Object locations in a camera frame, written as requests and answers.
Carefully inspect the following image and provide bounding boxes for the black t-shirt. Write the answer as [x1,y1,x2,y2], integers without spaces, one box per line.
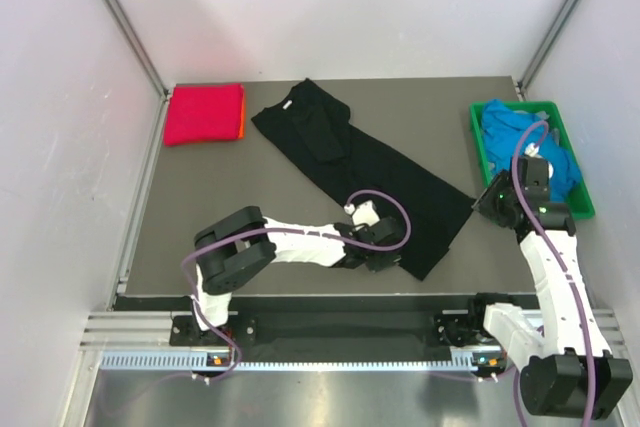
[252,79,474,280]

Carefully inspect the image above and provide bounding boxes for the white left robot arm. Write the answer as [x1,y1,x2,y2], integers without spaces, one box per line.
[191,200,412,344]

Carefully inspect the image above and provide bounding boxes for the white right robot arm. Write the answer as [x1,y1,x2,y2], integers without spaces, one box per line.
[466,155,633,425]

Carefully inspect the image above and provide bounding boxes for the blue t-shirt in bin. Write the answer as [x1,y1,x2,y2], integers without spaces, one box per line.
[480,98,585,203]

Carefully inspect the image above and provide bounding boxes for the green plastic bin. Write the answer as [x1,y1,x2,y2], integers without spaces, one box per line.
[469,100,597,223]

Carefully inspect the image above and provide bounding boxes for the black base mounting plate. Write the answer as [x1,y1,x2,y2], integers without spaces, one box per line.
[170,310,495,349]

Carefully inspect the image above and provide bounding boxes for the folded orange t-shirt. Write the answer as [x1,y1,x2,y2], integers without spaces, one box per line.
[237,86,246,140]

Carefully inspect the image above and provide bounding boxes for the folded pink t-shirt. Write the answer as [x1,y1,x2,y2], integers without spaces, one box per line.
[163,83,243,147]

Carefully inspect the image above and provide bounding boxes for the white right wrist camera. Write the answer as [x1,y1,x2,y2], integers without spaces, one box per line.
[524,143,554,179]

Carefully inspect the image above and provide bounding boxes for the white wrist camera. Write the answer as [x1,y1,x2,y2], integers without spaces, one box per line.
[524,143,554,179]
[344,200,380,227]

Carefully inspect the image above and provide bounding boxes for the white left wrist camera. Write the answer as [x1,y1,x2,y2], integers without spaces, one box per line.
[344,200,380,227]

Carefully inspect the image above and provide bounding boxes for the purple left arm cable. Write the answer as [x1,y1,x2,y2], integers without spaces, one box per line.
[179,189,413,386]

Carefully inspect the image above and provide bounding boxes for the grey slotted cable duct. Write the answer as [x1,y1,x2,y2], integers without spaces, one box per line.
[99,350,506,372]

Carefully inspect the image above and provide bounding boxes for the aluminium frame rail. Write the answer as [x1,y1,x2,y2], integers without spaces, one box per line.
[82,310,626,348]

